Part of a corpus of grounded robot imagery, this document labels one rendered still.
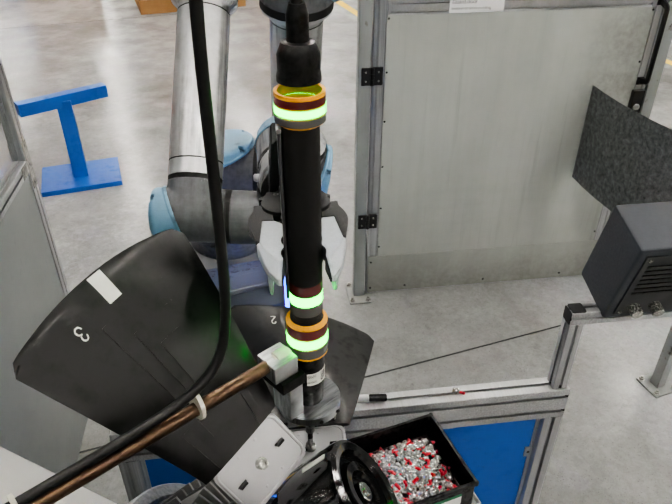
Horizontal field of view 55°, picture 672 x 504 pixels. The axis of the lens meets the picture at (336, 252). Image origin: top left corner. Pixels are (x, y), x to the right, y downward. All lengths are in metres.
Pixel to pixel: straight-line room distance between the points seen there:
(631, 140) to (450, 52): 0.73
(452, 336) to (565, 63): 1.17
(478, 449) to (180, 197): 0.89
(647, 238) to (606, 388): 1.59
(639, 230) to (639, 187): 1.41
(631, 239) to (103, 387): 0.87
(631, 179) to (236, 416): 2.12
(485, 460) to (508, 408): 0.18
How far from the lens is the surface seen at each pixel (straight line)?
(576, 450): 2.47
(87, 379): 0.64
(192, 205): 0.88
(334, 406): 0.73
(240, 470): 0.71
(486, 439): 1.46
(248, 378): 0.64
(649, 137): 2.53
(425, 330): 2.79
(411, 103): 2.54
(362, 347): 0.96
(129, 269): 0.68
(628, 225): 1.19
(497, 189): 2.82
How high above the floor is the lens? 1.81
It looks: 34 degrees down
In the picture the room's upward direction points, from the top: straight up
